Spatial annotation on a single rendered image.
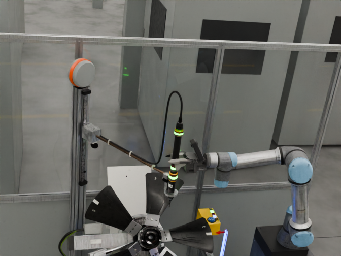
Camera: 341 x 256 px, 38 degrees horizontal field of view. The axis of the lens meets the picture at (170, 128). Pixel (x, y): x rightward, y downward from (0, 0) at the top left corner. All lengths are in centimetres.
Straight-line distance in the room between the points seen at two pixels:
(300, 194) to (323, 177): 346
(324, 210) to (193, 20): 238
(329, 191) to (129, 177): 334
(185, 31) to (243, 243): 216
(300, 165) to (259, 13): 282
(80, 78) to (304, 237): 148
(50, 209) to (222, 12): 265
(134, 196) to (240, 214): 109
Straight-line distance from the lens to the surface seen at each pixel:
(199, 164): 251
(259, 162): 269
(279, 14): 525
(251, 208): 377
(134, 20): 660
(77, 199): 317
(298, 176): 258
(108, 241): 278
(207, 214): 313
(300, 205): 272
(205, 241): 275
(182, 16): 493
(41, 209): 338
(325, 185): 596
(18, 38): 288
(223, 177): 257
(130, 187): 293
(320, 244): 500
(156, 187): 275
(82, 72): 278
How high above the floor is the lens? 287
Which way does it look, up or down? 26 degrees down
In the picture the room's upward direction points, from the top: 7 degrees clockwise
